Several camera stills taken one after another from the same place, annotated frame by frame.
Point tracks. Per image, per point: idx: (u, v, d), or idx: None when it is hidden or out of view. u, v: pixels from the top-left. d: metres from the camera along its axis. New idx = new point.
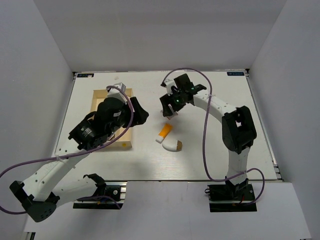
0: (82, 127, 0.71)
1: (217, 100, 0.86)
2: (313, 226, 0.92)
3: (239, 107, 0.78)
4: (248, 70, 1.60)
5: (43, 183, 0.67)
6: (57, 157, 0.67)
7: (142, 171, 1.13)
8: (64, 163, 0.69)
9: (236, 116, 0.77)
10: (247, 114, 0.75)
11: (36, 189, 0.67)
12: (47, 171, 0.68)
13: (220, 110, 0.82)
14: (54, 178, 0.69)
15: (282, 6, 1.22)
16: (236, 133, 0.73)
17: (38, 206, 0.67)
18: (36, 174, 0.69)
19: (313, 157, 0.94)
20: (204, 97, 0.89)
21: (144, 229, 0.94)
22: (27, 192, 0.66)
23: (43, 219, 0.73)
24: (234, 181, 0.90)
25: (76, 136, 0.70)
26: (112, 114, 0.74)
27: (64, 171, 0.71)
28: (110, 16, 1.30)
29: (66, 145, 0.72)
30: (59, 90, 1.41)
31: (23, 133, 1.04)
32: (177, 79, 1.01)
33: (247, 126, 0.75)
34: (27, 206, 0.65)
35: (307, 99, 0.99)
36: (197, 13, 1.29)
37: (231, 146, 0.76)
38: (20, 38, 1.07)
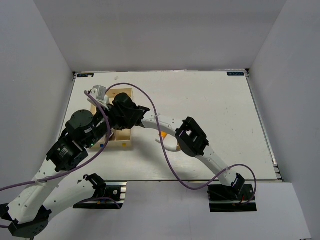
0: (58, 148, 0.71)
1: (163, 117, 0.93)
2: (313, 226, 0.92)
3: (185, 119, 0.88)
4: (248, 70, 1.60)
5: (25, 207, 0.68)
6: (36, 182, 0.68)
7: (143, 171, 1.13)
8: (44, 186, 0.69)
9: (185, 127, 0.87)
10: (192, 123, 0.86)
11: (19, 213, 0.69)
12: (28, 195, 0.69)
13: (170, 128, 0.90)
14: (37, 200, 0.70)
15: (282, 5, 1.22)
16: (191, 143, 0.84)
17: (25, 227, 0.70)
18: (18, 198, 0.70)
19: (313, 157, 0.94)
20: (151, 119, 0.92)
21: (144, 229, 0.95)
22: (12, 216, 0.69)
23: (35, 234, 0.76)
24: (228, 180, 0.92)
25: (53, 157, 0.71)
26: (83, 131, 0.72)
27: (46, 192, 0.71)
28: (110, 16, 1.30)
29: (44, 167, 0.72)
30: (58, 90, 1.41)
31: (23, 134, 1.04)
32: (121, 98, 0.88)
33: (197, 132, 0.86)
34: (13, 229, 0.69)
35: (307, 99, 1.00)
36: (198, 12, 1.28)
37: (192, 154, 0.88)
38: (20, 38, 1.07)
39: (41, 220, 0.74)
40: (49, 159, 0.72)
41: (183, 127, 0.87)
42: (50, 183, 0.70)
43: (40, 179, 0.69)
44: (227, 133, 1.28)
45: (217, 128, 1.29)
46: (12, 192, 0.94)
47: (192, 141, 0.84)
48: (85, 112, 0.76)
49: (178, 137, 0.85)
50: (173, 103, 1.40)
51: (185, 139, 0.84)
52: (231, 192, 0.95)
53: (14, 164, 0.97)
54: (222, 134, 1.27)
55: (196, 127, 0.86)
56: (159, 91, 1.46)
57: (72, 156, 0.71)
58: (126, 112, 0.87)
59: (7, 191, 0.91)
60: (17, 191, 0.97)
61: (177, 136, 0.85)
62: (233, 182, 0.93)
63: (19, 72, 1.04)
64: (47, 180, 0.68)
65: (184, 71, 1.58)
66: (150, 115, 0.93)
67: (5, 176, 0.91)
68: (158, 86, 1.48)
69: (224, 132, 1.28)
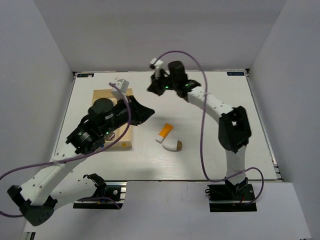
0: (79, 132, 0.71)
1: (213, 99, 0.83)
2: (313, 226, 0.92)
3: (235, 107, 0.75)
4: (248, 70, 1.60)
5: (40, 188, 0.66)
6: (55, 162, 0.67)
7: (143, 171, 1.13)
8: (61, 168, 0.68)
9: (232, 115, 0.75)
10: (243, 114, 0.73)
11: (34, 193, 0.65)
12: (45, 176, 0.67)
13: (216, 110, 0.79)
14: (52, 181, 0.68)
15: (282, 5, 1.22)
16: (231, 131, 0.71)
17: (36, 210, 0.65)
18: (33, 178, 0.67)
19: (312, 157, 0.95)
20: (199, 96, 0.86)
21: (144, 229, 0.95)
22: (24, 196, 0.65)
23: (39, 223, 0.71)
24: (234, 181, 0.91)
25: (74, 141, 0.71)
26: (104, 117, 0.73)
27: (63, 173, 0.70)
28: (110, 16, 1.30)
29: (63, 149, 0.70)
30: (58, 90, 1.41)
31: (23, 133, 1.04)
32: (172, 68, 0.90)
33: (243, 124, 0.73)
34: (24, 211, 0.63)
35: (307, 99, 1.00)
36: (198, 13, 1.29)
37: (227, 147, 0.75)
38: (19, 37, 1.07)
39: (49, 207, 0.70)
40: (69, 143, 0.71)
41: (231, 115, 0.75)
42: (67, 165, 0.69)
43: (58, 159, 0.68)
44: None
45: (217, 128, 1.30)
46: None
47: (233, 131, 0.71)
48: (106, 100, 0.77)
49: (221, 120, 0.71)
50: (173, 103, 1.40)
51: (226, 124, 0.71)
52: (229, 188, 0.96)
53: (14, 164, 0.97)
54: None
55: (245, 119, 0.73)
56: None
57: (92, 139, 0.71)
58: (138, 108, 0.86)
59: (7, 191, 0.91)
60: None
61: (220, 119, 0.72)
62: (239, 182, 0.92)
63: (19, 72, 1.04)
64: (67, 161, 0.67)
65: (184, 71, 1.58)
66: (198, 90, 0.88)
67: (5, 176, 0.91)
68: None
69: None
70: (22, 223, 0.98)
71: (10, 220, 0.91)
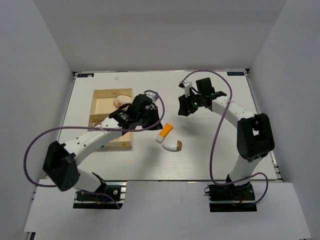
0: (120, 113, 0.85)
1: (235, 106, 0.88)
2: (313, 226, 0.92)
3: (257, 115, 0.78)
4: (248, 70, 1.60)
5: (84, 146, 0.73)
6: (101, 128, 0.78)
7: (143, 171, 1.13)
8: (104, 134, 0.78)
9: (253, 123, 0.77)
10: (265, 123, 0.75)
11: (78, 149, 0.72)
12: (90, 137, 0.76)
13: (236, 115, 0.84)
14: (93, 145, 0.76)
15: (282, 5, 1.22)
16: (251, 139, 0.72)
17: (73, 168, 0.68)
18: (78, 138, 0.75)
19: (312, 157, 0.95)
20: (222, 103, 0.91)
21: (144, 229, 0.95)
22: (68, 151, 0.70)
23: (64, 190, 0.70)
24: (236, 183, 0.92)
25: (116, 117, 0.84)
26: (145, 106, 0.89)
27: (101, 141, 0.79)
28: (110, 15, 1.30)
29: (106, 121, 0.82)
30: (59, 90, 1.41)
31: (23, 133, 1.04)
32: (199, 82, 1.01)
33: (264, 135, 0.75)
34: (67, 164, 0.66)
35: (307, 99, 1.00)
36: (198, 13, 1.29)
37: (245, 155, 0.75)
38: (19, 37, 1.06)
39: (77, 174, 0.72)
40: (111, 117, 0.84)
41: (252, 122, 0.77)
42: (107, 135, 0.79)
43: (103, 127, 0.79)
44: (227, 133, 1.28)
45: (217, 128, 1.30)
46: (12, 191, 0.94)
47: (253, 139, 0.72)
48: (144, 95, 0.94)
49: (240, 123, 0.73)
50: (174, 103, 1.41)
51: (246, 129, 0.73)
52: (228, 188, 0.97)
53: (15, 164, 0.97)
54: (223, 134, 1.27)
55: (268, 131, 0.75)
56: (159, 91, 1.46)
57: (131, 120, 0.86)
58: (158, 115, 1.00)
59: (7, 191, 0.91)
60: (17, 191, 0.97)
61: (240, 122, 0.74)
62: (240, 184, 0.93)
63: (19, 71, 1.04)
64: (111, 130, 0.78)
65: (184, 71, 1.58)
66: (223, 99, 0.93)
67: (5, 176, 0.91)
68: (158, 86, 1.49)
69: (224, 132, 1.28)
70: (22, 223, 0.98)
71: (10, 220, 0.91)
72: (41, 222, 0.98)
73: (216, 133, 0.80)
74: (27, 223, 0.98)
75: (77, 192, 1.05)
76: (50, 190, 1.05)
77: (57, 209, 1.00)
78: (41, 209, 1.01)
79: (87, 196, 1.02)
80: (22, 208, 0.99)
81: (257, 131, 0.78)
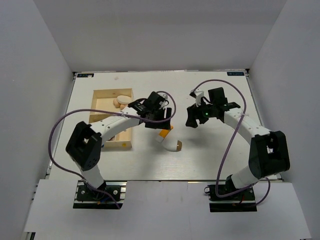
0: (138, 104, 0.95)
1: (248, 120, 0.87)
2: (313, 226, 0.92)
3: (273, 132, 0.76)
4: (248, 70, 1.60)
5: (108, 128, 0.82)
6: (123, 114, 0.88)
7: (143, 171, 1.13)
8: (125, 120, 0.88)
9: (268, 140, 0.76)
10: (280, 141, 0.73)
11: (103, 129, 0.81)
12: (112, 121, 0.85)
13: (250, 131, 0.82)
14: (115, 129, 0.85)
15: (282, 5, 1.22)
16: (265, 157, 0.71)
17: (98, 146, 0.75)
18: (102, 121, 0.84)
19: (312, 157, 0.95)
20: (235, 116, 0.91)
21: (144, 229, 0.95)
22: (94, 130, 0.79)
23: (87, 168, 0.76)
24: (237, 184, 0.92)
25: (135, 107, 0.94)
26: (159, 102, 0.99)
27: (121, 127, 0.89)
28: (110, 16, 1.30)
29: (126, 109, 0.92)
30: (59, 90, 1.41)
31: (23, 133, 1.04)
32: (212, 92, 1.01)
33: (280, 154, 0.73)
34: (94, 141, 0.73)
35: (307, 99, 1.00)
36: (198, 13, 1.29)
37: (256, 172, 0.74)
38: (19, 37, 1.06)
39: (98, 156, 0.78)
40: (130, 107, 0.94)
41: (267, 139, 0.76)
42: (128, 121, 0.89)
43: (125, 113, 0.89)
44: (227, 133, 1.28)
45: (217, 128, 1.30)
46: (12, 191, 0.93)
47: (267, 157, 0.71)
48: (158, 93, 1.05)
49: (253, 140, 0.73)
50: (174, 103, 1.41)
51: (261, 147, 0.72)
52: (228, 186, 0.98)
53: (15, 164, 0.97)
54: (223, 134, 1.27)
55: (283, 150, 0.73)
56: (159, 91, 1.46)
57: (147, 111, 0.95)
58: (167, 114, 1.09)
59: (7, 191, 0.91)
60: (18, 191, 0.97)
61: (253, 139, 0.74)
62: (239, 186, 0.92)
63: (19, 71, 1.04)
64: (131, 116, 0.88)
65: (184, 71, 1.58)
66: (237, 111, 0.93)
67: (5, 176, 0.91)
68: (158, 86, 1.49)
69: (224, 132, 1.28)
70: (22, 223, 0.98)
71: (10, 220, 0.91)
72: (41, 222, 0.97)
73: (228, 146, 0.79)
74: (27, 224, 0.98)
75: (76, 192, 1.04)
76: (51, 190, 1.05)
77: (57, 209, 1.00)
78: (41, 209, 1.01)
79: (87, 196, 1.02)
80: (22, 208, 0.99)
81: (272, 148, 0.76)
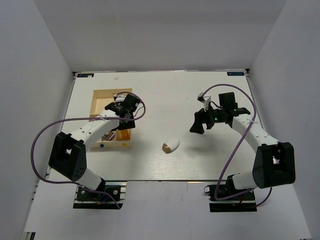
0: (115, 104, 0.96)
1: (257, 127, 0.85)
2: (314, 226, 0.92)
3: (281, 143, 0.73)
4: (248, 70, 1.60)
5: (89, 133, 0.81)
6: (101, 117, 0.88)
7: (143, 171, 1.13)
8: (106, 122, 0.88)
9: (275, 150, 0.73)
10: (288, 153, 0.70)
11: (85, 136, 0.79)
12: (92, 126, 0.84)
13: (257, 139, 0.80)
14: (95, 134, 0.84)
15: (282, 5, 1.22)
16: (269, 167, 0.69)
17: (83, 154, 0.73)
18: (82, 128, 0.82)
19: (312, 157, 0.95)
20: (244, 122, 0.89)
21: (143, 230, 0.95)
22: (76, 138, 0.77)
23: (75, 179, 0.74)
24: (237, 185, 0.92)
25: (112, 108, 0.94)
26: (136, 103, 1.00)
27: (102, 130, 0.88)
28: (111, 16, 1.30)
29: (104, 112, 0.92)
30: (58, 90, 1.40)
31: (24, 133, 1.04)
32: (223, 96, 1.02)
33: (285, 166, 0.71)
34: (77, 149, 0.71)
35: (307, 99, 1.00)
36: (198, 13, 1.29)
37: (259, 182, 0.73)
38: (18, 37, 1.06)
39: (85, 164, 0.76)
40: (107, 109, 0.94)
41: (274, 148, 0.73)
42: (110, 122, 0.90)
43: (103, 116, 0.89)
44: (225, 134, 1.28)
45: (217, 128, 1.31)
46: (12, 191, 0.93)
47: (271, 169, 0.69)
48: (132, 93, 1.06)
49: (260, 149, 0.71)
50: (173, 103, 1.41)
51: (266, 157, 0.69)
52: (228, 187, 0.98)
53: (16, 165, 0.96)
54: (221, 135, 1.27)
55: (290, 162, 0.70)
56: (159, 91, 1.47)
57: (125, 110, 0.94)
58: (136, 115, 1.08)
59: (7, 192, 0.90)
60: (18, 191, 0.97)
61: (259, 148, 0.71)
62: (238, 187, 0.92)
63: (19, 71, 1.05)
64: (111, 118, 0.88)
65: (184, 71, 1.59)
66: (246, 117, 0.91)
67: (5, 176, 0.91)
68: (158, 86, 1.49)
69: (223, 132, 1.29)
70: (22, 223, 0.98)
71: (10, 220, 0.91)
72: (40, 223, 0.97)
73: (233, 152, 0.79)
74: (27, 224, 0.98)
75: (77, 192, 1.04)
76: (51, 190, 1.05)
77: (57, 209, 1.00)
78: (41, 209, 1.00)
79: (87, 197, 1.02)
80: (21, 208, 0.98)
81: (278, 159, 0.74)
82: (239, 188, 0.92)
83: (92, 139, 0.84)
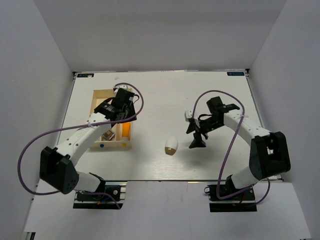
0: (105, 105, 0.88)
1: (248, 121, 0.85)
2: (314, 226, 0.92)
3: (272, 132, 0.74)
4: (248, 70, 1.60)
5: (77, 145, 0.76)
6: (89, 124, 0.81)
7: (143, 171, 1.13)
8: (94, 129, 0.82)
9: (268, 141, 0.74)
10: (281, 141, 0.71)
11: (71, 150, 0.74)
12: (78, 137, 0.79)
13: (250, 132, 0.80)
14: (83, 144, 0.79)
15: (282, 5, 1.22)
16: (265, 158, 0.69)
17: (70, 168, 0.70)
18: (69, 139, 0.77)
19: (312, 157, 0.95)
20: (235, 117, 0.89)
21: (143, 230, 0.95)
22: (62, 153, 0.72)
23: (67, 191, 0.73)
24: (236, 184, 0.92)
25: (102, 111, 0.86)
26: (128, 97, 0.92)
27: (92, 137, 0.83)
28: (110, 16, 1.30)
29: (93, 116, 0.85)
30: (58, 90, 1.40)
31: (24, 133, 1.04)
32: (209, 102, 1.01)
33: (280, 155, 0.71)
34: (64, 165, 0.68)
35: (307, 99, 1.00)
36: (198, 13, 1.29)
37: (257, 174, 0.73)
38: (18, 37, 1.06)
39: (76, 175, 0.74)
40: (97, 112, 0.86)
41: (267, 139, 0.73)
42: (99, 128, 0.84)
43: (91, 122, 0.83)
44: (225, 134, 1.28)
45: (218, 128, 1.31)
46: (12, 191, 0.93)
47: (267, 159, 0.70)
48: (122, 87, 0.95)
49: (253, 141, 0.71)
50: (173, 104, 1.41)
51: (261, 148, 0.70)
52: (228, 187, 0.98)
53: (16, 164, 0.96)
54: (221, 135, 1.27)
55: (284, 150, 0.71)
56: (159, 91, 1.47)
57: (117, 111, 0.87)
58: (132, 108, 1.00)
59: (7, 192, 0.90)
60: (18, 191, 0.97)
61: (253, 141, 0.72)
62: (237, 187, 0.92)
63: (19, 72, 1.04)
64: (99, 124, 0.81)
65: (184, 71, 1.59)
66: (236, 113, 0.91)
67: (6, 176, 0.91)
68: (158, 86, 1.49)
69: (223, 132, 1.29)
70: (22, 223, 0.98)
71: (9, 220, 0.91)
72: (40, 222, 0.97)
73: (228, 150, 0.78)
74: (27, 224, 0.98)
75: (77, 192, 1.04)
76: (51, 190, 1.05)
77: (57, 209, 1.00)
78: (41, 209, 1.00)
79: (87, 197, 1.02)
80: (22, 208, 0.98)
81: (271, 149, 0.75)
82: (239, 187, 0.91)
83: (81, 148, 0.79)
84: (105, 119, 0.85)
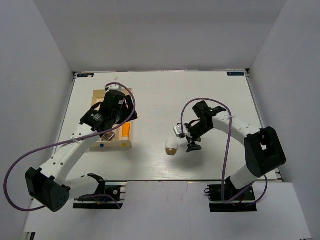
0: (92, 114, 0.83)
1: (238, 121, 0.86)
2: (314, 226, 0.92)
3: (263, 128, 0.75)
4: (248, 70, 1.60)
5: (62, 164, 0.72)
6: (74, 139, 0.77)
7: (142, 171, 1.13)
8: (79, 144, 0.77)
9: (260, 138, 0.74)
10: (272, 135, 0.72)
11: (56, 170, 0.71)
12: (63, 154, 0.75)
13: (241, 131, 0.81)
14: (70, 160, 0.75)
15: (282, 5, 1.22)
16: (261, 155, 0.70)
17: (56, 190, 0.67)
18: (53, 158, 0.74)
19: (312, 157, 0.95)
20: (224, 119, 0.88)
21: (143, 230, 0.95)
22: (46, 175, 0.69)
23: (59, 207, 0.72)
24: (236, 185, 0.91)
25: (88, 121, 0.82)
26: (117, 102, 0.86)
27: (79, 152, 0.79)
28: (110, 16, 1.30)
29: (78, 130, 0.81)
30: (58, 90, 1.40)
31: (24, 133, 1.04)
32: (195, 107, 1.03)
33: (274, 149, 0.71)
34: (48, 188, 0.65)
35: (307, 99, 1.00)
36: (198, 13, 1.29)
37: (256, 171, 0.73)
38: (18, 37, 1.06)
39: (65, 192, 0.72)
40: (83, 123, 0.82)
41: (259, 137, 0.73)
42: (85, 141, 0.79)
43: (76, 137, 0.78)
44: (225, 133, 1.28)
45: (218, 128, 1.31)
46: (12, 191, 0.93)
47: (263, 155, 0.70)
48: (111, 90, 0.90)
49: (246, 140, 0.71)
50: (173, 104, 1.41)
51: (255, 146, 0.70)
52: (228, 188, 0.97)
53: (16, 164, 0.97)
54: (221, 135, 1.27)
55: (277, 144, 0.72)
56: (159, 91, 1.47)
57: (104, 119, 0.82)
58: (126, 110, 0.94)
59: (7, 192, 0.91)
60: (18, 191, 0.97)
61: (246, 140, 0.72)
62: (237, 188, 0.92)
63: (19, 72, 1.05)
64: (85, 137, 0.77)
65: (184, 71, 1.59)
66: (223, 115, 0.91)
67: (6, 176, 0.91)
68: (158, 86, 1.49)
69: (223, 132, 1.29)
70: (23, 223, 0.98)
71: (10, 220, 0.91)
72: (41, 223, 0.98)
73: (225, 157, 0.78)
74: (28, 224, 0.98)
75: None
76: None
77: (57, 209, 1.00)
78: (41, 209, 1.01)
79: None
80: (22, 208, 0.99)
81: (265, 144, 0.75)
82: (240, 188, 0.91)
83: (69, 164, 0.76)
84: (92, 130, 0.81)
